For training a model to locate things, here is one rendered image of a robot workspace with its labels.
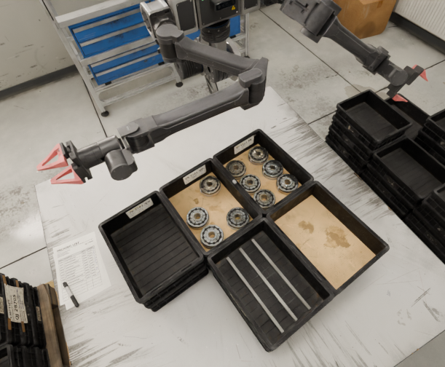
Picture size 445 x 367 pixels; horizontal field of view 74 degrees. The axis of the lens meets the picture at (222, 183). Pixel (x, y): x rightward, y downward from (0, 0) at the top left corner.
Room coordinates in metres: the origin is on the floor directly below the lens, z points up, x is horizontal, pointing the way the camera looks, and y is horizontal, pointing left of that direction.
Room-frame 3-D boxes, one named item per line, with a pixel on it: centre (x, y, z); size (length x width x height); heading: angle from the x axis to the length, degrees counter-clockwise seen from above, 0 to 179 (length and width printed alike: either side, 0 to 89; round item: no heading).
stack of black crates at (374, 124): (1.33, -1.06, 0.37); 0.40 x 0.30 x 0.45; 22
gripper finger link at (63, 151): (0.49, 0.41, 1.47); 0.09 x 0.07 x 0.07; 113
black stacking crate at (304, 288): (0.29, -0.13, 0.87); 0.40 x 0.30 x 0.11; 29
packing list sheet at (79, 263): (0.49, 0.73, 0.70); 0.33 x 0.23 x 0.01; 22
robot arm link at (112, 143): (0.54, 0.29, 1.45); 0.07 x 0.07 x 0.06; 23
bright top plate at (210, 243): (0.50, 0.07, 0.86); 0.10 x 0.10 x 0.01
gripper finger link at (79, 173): (0.49, 0.41, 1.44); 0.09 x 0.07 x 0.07; 113
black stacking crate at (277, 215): (0.43, -0.39, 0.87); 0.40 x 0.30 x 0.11; 29
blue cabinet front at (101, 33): (2.48, 0.70, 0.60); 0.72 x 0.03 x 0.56; 112
